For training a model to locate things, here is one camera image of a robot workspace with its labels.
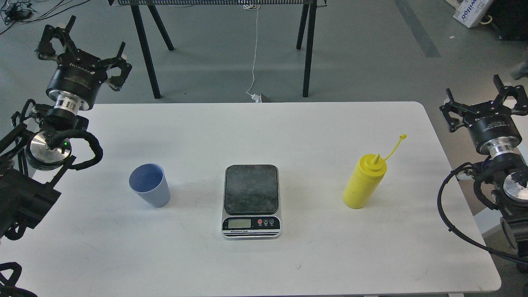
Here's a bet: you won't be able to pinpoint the yellow squeeze bottle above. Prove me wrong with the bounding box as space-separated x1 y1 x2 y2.
342 134 407 209

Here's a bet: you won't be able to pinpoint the black trestle table stand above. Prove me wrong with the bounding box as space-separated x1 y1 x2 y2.
108 0 328 99

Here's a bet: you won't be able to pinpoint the digital kitchen scale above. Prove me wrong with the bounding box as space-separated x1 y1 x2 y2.
221 164 282 240

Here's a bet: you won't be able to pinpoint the blue plastic cup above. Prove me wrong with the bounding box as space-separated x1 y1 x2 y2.
128 163 170 207

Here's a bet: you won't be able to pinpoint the black cables on floor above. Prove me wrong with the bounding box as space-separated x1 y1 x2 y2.
0 0 91 35

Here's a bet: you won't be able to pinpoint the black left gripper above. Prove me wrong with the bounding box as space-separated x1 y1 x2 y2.
35 16 133 111

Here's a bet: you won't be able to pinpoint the white cardboard box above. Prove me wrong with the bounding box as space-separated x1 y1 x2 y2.
453 0 494 28

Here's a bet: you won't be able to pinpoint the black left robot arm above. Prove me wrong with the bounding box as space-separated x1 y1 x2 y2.
0 16 132 240

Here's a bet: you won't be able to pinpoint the black cable loop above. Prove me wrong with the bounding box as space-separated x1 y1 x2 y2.
0 262 38 297

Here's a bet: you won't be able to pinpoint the white power cable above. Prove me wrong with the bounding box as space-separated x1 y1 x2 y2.
243 3 262 102

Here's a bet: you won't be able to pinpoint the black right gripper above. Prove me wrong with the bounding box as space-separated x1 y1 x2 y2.
439 74 528 156

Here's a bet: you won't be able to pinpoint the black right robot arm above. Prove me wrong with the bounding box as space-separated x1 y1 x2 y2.
437 75 528 273

